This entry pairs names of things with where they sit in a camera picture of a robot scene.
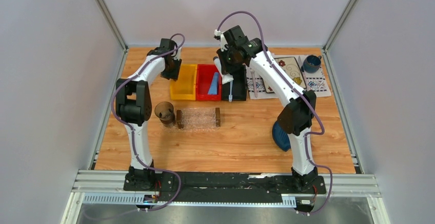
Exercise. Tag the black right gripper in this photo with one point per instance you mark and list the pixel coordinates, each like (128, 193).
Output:
(226, 67)

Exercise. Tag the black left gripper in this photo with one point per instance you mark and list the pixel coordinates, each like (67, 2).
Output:
(174, 75)

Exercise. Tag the white toothpaste tube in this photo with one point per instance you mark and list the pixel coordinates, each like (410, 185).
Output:
(225, 78)

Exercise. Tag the blue toothpaste tube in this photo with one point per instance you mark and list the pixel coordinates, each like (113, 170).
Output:
(213, 89)

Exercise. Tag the clear textured toiletry holder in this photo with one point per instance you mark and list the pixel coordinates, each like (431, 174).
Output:
(198, 118)

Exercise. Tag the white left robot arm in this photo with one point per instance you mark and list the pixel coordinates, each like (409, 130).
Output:
(133, 108)

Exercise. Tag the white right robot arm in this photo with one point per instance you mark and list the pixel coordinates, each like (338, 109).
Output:
(296, 116)

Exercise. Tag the clear textured glass tray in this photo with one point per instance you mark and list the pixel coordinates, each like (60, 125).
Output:
(197, 129)

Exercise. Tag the yellow plastic bin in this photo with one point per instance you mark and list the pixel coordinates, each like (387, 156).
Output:
(184, 88)

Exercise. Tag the red plastic bin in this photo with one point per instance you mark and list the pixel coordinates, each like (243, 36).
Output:
(203, 79)

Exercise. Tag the black plastic bin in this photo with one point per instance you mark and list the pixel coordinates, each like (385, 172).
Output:
(239, 87)

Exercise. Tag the floral square ceramic plate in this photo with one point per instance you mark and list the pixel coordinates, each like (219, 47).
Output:
(291, 67)

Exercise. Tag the blue ceramic mug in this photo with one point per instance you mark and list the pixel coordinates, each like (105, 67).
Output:
(312, 64)

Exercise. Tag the white patterned placemat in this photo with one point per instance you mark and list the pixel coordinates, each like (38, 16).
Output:
(314, 81)

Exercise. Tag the blue shell shaped dish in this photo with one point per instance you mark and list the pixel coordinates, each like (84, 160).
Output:
(280, 138)

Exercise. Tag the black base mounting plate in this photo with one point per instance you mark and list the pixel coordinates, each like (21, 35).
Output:
(220, 187)

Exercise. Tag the pink handled fork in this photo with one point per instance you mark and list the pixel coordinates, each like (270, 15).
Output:
(254, 82)

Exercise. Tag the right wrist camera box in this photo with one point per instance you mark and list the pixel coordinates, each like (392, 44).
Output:
(218, 35)

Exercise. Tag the pink handled knife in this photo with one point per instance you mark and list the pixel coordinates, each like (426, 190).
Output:
(300, 62)

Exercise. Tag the grey left frame post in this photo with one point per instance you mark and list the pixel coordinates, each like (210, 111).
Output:
(112, 24)

